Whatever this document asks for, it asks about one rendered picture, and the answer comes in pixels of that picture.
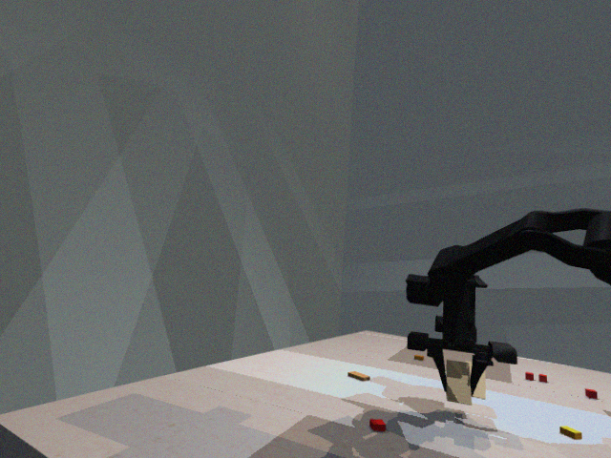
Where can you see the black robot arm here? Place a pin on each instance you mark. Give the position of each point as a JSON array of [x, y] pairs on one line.
[[451, 279]]

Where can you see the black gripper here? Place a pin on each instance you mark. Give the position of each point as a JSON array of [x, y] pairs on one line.
[[458, 335]]

